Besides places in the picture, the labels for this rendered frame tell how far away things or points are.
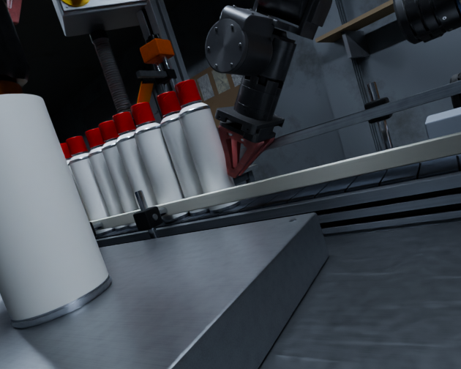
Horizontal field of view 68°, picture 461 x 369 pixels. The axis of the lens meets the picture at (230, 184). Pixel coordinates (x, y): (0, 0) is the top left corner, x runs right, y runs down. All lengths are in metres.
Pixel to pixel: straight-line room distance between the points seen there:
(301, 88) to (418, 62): 1.11
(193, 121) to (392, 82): 2.99
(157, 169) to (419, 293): 0.42
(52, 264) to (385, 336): 0.26
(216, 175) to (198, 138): 0.06
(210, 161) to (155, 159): 0.11
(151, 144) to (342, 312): 0.41
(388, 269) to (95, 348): 0.23
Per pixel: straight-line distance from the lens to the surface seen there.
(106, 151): 0.67
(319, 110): 3.71
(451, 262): 0.33
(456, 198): 0.40
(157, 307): 0.26
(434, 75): 3.34
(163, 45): 0.68
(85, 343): 0.26
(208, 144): 0.52
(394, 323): 0.26
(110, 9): 0.76
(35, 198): 0.32
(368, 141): 3.40
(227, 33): 0.41
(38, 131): 0.34
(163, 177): 0.58
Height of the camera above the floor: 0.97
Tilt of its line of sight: 6 degrees down
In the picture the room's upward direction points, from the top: 18 degrees counter-clockwise
